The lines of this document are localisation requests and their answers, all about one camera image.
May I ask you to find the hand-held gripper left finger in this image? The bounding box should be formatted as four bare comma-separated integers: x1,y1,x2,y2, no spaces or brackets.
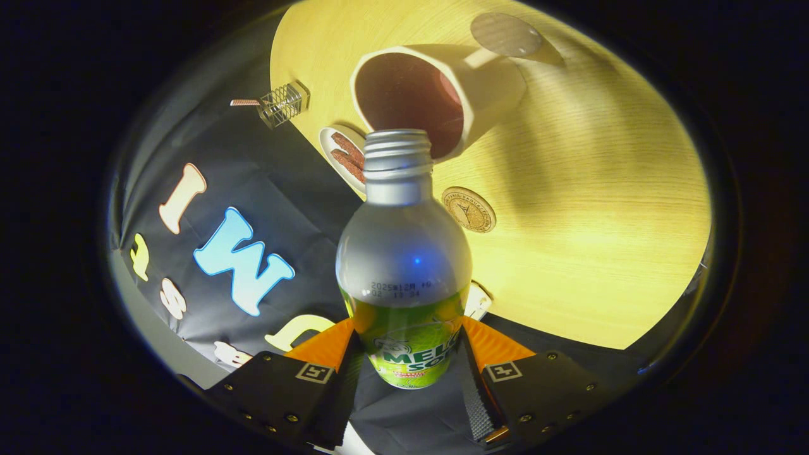
202,318,366,451

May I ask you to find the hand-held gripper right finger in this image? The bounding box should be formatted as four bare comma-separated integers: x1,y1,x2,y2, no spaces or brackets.
456,316,617,448

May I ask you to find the silver green juice bottle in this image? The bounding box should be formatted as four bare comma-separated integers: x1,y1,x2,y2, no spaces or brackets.
335,129,473,390

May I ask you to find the round cork coaster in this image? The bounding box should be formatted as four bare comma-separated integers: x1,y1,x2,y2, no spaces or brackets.
441,186,497,234

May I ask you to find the cream cup with handle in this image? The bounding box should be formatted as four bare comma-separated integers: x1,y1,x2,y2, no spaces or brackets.
350,13,545,164

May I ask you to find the white toaster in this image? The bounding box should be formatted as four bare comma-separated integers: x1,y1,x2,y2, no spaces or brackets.
465,282,494,320

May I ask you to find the black backdrop cloth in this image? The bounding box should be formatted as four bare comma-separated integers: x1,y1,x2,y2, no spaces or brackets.
111,107,652,452

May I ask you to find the wooden table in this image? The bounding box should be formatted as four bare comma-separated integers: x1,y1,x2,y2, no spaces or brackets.
270,0,712,350

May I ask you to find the brown meat piece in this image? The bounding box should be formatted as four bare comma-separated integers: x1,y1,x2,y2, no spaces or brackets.
331,131,365,166
330,149,366,184

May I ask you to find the white round plate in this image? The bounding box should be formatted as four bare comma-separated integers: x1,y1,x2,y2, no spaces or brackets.
318,126,367,197

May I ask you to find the metal wire holder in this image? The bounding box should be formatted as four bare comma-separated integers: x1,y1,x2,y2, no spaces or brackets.
256,80,311,130

